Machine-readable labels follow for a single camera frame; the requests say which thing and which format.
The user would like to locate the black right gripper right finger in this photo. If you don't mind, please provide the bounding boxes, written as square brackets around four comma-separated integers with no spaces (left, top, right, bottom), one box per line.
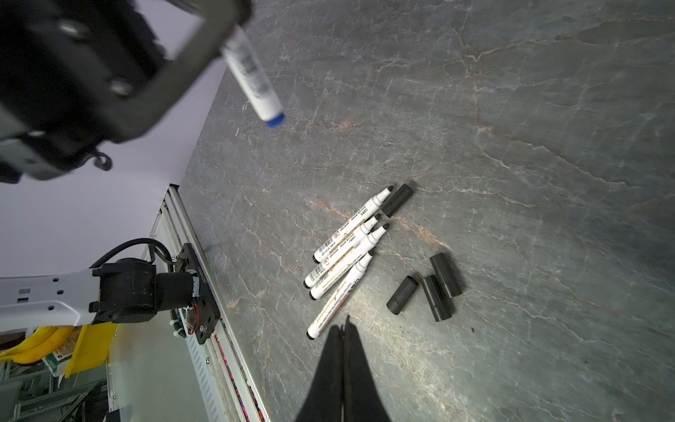
[343,316,390,422]

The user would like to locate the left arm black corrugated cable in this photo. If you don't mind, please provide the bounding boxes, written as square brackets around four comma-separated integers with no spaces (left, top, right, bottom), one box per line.
[89,236,178,273]

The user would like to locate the black marker pen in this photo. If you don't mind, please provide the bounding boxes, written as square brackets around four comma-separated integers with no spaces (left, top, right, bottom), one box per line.
[309,223,390,300]
[303,213,381,288]
[306,251,374,340]
[312,186,394,264]

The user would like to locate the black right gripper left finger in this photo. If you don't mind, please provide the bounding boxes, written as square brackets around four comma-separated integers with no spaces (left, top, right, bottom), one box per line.
[296,325,344,421]

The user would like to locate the blue whiteboard marker pen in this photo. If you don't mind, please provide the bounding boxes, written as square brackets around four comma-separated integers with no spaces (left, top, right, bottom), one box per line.
[221,25,285,128]

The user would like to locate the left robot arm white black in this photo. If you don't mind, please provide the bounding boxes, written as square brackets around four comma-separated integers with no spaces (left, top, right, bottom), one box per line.
[1,1,253,332]

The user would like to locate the aluminium frame rail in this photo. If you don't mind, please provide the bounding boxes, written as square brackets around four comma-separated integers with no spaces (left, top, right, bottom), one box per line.
[104,183,272,422]

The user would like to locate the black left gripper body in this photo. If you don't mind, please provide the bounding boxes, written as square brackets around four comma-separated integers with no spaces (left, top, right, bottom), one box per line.
[1,1,175,182]

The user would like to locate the yellow objects outside cell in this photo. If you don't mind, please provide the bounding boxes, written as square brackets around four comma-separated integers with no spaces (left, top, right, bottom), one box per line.
[1,323,118,378]

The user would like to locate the black pen cap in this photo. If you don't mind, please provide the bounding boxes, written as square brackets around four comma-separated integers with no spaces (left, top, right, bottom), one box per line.
[381,184,414,217]
[422,275,452,322]
[386,276,419,315]
[430,252,462,299]

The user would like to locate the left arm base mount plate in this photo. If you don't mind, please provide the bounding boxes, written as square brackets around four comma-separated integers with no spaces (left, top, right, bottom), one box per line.
[176,244,221,345]

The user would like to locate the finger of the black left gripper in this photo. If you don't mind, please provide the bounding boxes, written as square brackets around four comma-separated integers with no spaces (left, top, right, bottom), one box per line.
[99,1,253,143]

